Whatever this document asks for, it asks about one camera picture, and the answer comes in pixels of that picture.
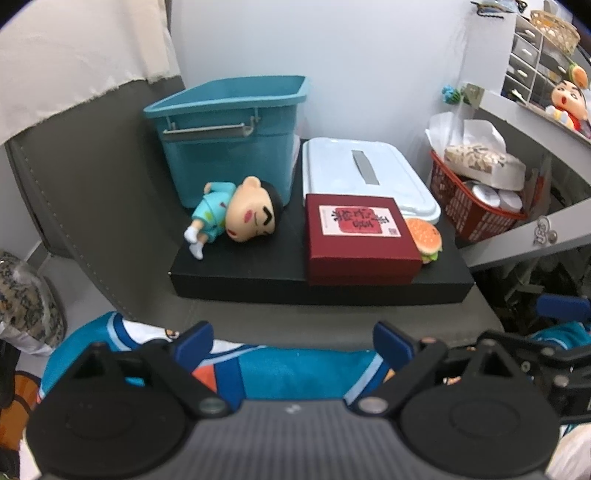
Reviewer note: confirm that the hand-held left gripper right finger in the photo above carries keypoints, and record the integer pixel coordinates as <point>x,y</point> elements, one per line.
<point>390,344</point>

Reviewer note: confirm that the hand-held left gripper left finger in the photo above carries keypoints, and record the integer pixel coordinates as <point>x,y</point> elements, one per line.
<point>196,344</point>

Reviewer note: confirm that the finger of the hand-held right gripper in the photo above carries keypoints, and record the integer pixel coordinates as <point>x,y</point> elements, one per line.
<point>563,374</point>
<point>565,305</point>

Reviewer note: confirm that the dark red gift box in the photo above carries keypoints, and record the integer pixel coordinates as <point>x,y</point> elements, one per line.
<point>360,258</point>

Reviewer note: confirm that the plush hamburger toy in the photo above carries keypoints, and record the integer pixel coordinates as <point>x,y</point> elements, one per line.
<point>425,237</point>

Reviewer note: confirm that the cartoon boy figurine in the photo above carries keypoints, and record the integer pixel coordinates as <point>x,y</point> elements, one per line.
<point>249,207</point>

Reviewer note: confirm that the white plastic bin lid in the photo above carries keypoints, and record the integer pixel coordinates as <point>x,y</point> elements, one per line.
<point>337,166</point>

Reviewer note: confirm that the teal plastic storage bin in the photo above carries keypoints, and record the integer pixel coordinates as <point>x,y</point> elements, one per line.
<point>207,157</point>

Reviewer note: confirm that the grey round magnet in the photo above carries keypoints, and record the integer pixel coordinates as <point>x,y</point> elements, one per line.
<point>552,237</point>

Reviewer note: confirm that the white figure sticker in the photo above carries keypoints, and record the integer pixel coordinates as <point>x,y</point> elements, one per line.
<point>540,230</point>

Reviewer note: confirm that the pale pink cloth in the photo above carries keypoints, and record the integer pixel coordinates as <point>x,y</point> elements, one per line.
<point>572,457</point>

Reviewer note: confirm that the black flat box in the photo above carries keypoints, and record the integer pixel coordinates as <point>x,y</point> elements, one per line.
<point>258,272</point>

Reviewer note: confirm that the white round jar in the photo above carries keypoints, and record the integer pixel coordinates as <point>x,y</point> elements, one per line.
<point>512,201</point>
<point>485,194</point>

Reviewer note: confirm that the red plastic basket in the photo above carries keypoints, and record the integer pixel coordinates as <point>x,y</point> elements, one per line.
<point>466,207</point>

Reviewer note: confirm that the patterned tissue pack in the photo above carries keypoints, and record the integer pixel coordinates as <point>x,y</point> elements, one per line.
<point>480,161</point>

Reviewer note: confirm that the speckled patterned bag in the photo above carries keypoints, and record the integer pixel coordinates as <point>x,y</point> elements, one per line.
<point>27,300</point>

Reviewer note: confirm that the orange printed cushion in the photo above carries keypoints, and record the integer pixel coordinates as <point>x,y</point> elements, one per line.
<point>18,401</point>

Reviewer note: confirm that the white crumpled bag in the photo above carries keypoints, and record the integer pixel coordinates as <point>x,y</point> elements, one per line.
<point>461,131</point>

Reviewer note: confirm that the cartoon boy doll red clothes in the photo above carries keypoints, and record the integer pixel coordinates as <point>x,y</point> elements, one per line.
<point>568,99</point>

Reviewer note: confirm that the olive green tag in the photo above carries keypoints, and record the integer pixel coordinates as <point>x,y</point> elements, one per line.
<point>472,94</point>

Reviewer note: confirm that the orange green toy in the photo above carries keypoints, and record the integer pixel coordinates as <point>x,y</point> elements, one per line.
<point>581,74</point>

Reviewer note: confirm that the small blue green toy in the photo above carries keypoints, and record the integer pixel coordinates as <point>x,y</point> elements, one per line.
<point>451,93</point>

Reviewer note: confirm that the white drawer organizer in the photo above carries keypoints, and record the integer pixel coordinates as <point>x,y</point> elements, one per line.
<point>524,50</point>

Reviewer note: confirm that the woven bamboo basket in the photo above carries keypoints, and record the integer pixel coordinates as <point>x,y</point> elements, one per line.
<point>556,30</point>

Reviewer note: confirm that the cream curtain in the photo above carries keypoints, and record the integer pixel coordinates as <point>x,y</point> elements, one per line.
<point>69,60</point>

